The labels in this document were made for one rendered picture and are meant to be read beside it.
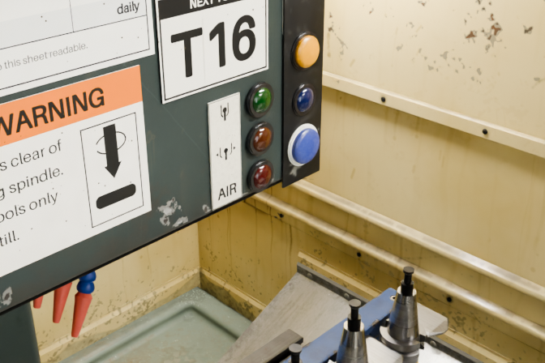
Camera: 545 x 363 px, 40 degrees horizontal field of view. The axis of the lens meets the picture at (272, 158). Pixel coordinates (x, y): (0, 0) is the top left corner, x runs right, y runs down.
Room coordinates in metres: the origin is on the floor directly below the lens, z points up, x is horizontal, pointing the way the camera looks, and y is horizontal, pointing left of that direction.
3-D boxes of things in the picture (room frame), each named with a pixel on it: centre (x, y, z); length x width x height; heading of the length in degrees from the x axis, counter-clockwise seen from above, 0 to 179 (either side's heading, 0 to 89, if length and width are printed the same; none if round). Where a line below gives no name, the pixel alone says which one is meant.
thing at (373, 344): (0.79, -0.14, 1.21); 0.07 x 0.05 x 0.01; 45
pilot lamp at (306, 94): (0.55, -0.03, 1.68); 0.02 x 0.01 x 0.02; 135
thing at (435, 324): (0.87, -0.22, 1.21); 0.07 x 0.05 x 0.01; 45
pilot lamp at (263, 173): (0.52, 0.01, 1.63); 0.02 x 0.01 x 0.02; 135
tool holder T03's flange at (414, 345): (0.83, -0.18, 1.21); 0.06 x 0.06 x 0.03
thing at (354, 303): (0.75, -0.10, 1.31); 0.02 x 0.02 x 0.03
